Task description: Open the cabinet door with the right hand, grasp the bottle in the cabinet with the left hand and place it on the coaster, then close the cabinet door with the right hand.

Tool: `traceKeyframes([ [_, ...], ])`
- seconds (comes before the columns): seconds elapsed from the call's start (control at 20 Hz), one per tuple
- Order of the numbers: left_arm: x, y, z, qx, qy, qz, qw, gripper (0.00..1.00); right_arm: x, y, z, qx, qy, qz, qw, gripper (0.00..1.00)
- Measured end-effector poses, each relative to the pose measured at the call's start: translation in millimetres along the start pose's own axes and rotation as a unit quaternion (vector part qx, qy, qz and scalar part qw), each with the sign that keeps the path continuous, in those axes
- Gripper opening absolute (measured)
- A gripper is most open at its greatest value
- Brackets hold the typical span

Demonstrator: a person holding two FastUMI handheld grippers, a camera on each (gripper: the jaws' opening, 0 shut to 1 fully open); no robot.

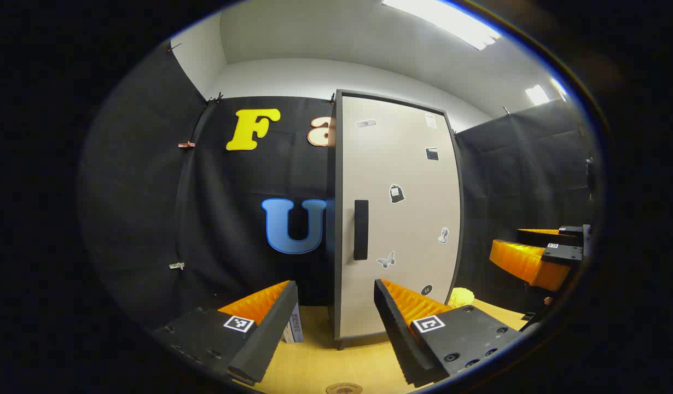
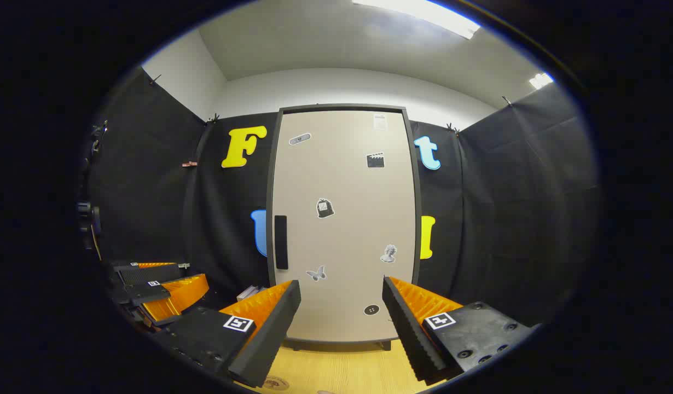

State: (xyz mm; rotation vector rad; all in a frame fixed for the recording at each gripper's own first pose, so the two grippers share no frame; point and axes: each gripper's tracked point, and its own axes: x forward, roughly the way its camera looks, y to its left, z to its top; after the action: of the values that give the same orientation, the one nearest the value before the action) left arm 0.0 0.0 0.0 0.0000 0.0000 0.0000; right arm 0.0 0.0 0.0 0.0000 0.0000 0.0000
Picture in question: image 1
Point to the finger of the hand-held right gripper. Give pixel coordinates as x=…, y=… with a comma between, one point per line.
x=563, y=254
x=539, y=238

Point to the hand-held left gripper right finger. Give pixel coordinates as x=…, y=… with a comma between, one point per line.
x=396, y=334

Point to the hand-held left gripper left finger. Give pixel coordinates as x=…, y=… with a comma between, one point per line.
x=271, y=334

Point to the round wooden coaster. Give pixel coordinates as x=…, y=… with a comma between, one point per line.
x=343, y=389

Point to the grey cabinet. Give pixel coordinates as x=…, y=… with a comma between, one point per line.
x=331, y=273

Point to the yellow knitted toy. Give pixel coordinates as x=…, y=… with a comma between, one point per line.
x=461, y=298

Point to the small ceiling light panel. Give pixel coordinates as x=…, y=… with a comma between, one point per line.
x=559, y=88
x=537, y=94

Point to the black backdrop cloth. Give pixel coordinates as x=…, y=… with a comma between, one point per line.
x=150, y=191

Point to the long ceiling light panel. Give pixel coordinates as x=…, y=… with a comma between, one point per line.
x=440, y=22

